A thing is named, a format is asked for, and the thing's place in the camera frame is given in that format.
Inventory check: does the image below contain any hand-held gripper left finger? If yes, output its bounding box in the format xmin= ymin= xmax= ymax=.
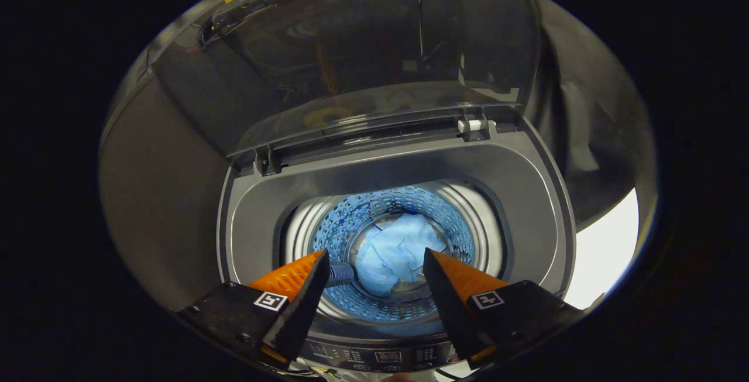
xmin=176 ymin=248 xmax=332 ymax=371

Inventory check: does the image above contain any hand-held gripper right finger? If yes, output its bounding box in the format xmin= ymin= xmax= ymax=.
xmin=422 ymin=247 xmax=586 ymax=372

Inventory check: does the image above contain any light blue polo shirt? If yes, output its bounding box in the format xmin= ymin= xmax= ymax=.
xmin=355 ymin=213 xmax=449 ymax=298

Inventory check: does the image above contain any dark grey washing machine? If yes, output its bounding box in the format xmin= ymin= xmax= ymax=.
xmin=216 ymin=116 xmax=578 ymax=374

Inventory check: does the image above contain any dark washing machine lid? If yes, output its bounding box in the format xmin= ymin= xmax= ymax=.
xmin=147 ymin=0 xmax=543 ymax=161

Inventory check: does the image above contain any black backdrop cloth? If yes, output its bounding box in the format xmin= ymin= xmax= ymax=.
xmin=524 ymin=0 xmax=657 ymax=233

